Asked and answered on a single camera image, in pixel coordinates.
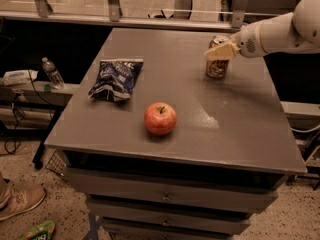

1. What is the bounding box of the metal window railing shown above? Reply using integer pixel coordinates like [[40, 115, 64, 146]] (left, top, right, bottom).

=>
[[0, 0, 293, 31]]

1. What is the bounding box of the red apple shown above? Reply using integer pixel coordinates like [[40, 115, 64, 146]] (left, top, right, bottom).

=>
[[144, 102, 177, 136]]

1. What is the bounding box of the wire mesh basket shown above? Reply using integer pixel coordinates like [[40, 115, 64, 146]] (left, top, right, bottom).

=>
[[46, 152, 66, 178]]

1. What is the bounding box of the green snack package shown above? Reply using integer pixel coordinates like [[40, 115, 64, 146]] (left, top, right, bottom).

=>
[[18, 220, 56, 240]]

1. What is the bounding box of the low side bench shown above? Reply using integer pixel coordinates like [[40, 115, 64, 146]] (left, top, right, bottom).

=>
[[0, 81, 79, 170]]

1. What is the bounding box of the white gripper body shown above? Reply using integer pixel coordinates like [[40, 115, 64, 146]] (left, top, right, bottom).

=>
[[231, 21, 266, 58]]

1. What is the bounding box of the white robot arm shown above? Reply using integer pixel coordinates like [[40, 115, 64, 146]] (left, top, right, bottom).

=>
[[204, 0, 320, 61]]

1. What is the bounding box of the orange soda can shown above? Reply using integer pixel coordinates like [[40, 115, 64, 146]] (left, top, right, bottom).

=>
[[206, 34, 230, 79]]

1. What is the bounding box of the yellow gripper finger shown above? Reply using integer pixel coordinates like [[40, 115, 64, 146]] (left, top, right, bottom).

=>
[[204, 41, 240, 61]]

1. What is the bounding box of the tan sneaker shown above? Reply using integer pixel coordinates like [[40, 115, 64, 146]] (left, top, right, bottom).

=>
[[0, 182, 46, 221]]

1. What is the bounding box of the blue chip bag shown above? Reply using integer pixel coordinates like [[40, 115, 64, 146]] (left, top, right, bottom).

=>
[[88, 58, 144, 102]]

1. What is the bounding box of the grey drawer cabinet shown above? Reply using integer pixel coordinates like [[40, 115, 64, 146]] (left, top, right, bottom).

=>
[[46, 28, 306, 240]]

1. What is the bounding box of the black cable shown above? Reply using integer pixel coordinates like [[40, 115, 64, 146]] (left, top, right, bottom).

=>
[[3, 69, 54, 156]]

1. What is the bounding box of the white cloth on bench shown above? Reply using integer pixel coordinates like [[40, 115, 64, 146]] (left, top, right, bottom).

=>
[[2, 69, 38, 86]]

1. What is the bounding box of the clear plastic water bottle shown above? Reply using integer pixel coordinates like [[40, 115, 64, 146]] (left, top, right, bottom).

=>
[[42, 57, 65, 89]]

